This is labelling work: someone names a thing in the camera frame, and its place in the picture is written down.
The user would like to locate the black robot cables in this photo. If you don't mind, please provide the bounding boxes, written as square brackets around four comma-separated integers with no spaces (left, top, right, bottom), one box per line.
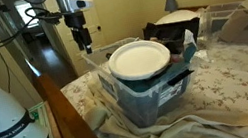
[0,1,77,96]

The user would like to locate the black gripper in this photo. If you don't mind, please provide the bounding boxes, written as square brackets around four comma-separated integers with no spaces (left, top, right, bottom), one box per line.
[63,9,95,58]

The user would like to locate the cream door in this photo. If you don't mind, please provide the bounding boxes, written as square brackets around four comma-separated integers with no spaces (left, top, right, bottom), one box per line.
[35,0,112,82]

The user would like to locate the brown cardboard flap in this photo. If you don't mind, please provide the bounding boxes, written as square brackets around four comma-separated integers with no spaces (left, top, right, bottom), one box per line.
[214,9,248,45]

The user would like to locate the grey table lamp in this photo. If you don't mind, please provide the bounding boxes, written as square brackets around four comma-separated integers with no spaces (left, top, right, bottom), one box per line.
[162,0,180,14]

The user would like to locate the white round plate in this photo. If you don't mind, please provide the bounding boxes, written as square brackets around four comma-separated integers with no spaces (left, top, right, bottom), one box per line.
[105,35,175,85]

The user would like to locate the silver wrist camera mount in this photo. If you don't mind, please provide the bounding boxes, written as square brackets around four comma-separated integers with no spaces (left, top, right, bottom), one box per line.
[56,0,96,16]

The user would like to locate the white pillow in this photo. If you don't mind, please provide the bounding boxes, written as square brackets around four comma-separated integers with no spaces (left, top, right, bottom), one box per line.
[153,6,203,27]

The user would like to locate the window with white frame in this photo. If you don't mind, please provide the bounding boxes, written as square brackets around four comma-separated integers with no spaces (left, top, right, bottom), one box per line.
[14,0,42,30]

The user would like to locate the white plastic bag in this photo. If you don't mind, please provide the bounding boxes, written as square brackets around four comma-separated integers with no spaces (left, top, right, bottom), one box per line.
[180,27,199,53]

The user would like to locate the floral bed sheet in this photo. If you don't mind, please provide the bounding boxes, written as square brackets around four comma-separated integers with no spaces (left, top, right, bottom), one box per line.
[57,36,248,138]

